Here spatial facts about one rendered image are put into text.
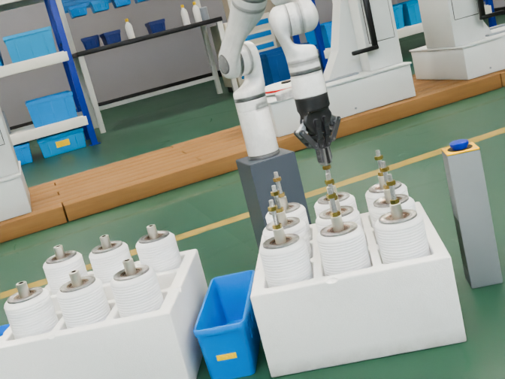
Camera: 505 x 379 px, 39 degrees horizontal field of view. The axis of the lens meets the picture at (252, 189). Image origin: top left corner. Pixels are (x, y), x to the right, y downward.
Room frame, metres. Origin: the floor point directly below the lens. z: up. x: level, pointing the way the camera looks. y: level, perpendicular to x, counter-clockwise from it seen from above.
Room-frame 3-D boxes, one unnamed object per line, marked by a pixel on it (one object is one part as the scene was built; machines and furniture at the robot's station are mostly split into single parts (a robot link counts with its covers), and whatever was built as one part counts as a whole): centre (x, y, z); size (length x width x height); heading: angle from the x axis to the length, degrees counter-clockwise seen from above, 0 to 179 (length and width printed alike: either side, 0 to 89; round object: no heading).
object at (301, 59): (1.60, -0.17, 0.62); 0.09 x 0.07 x 0.15; 91
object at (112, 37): (7.01, 0.94, 0.82); 0.24 x 0.16 x 0.11; 18
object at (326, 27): (6.83, -1.09, 0.36); 0.50 x 0.38 x 0.21; 16
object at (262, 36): (7.38, -0.28, 0.35); 0.57 x 0.47 x 0.69; 15
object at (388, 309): (1.49, -0.16, 0.09); 0.39 x 0.39 x 0.18; 82
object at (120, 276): (1.43, 0.28, 0.25); 0.08 x 0.08 x 0.01
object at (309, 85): (1.62, -0.17, 0.53); 0.11 x 0.09 x 0.06; 34
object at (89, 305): (1.44, 0.40, 0.16); 0.10 x 0.10 x 0.18
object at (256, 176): (2.07, -0.06, 0.15); 0.14 x 0.14 x 0.30; 15
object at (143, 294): (1.43, 0.28, 0.16); 0.10 x 0.10 x 0.18
